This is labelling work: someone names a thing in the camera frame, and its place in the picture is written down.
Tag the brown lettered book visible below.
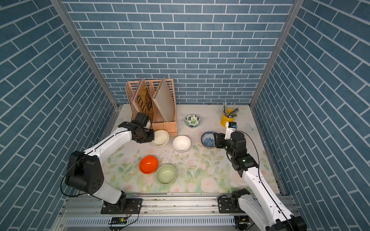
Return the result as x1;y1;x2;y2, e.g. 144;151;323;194
130;79;154;122

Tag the white bowl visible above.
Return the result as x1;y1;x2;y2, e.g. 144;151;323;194
172;135;191;152

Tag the light green bowl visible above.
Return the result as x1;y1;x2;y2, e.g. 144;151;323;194
156;164;177;185

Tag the cream bowl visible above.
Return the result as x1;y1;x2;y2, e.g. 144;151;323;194
151;130;170;147

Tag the orange bowl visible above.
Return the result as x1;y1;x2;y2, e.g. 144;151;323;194
139;156;159;174

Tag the blue floral bowl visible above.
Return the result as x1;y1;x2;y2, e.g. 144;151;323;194
201;131;215;149

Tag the beige folder board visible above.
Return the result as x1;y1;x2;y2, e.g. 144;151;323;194
152;77;175;122

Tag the floral table mat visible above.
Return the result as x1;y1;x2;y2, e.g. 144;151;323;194
86;103;280;194

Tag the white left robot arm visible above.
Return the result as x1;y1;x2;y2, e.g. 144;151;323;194
65;113;155;214

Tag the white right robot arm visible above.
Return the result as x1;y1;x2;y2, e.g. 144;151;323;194
214;131;307;231

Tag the green circuit board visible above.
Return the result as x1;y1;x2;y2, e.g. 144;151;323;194
109;217;128;226

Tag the yellow metal pencil cup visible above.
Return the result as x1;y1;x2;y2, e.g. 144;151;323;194
220;110;234;127

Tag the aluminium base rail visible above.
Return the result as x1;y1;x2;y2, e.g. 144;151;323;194
51;192;304;231

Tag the peach plastic file organizer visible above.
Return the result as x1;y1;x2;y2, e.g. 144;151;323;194
126;78;177;136

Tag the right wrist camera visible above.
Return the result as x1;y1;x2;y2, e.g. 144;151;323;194
225;122;237;140

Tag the green leaf pattern bowl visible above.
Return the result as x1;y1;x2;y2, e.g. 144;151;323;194
185;114;201;128

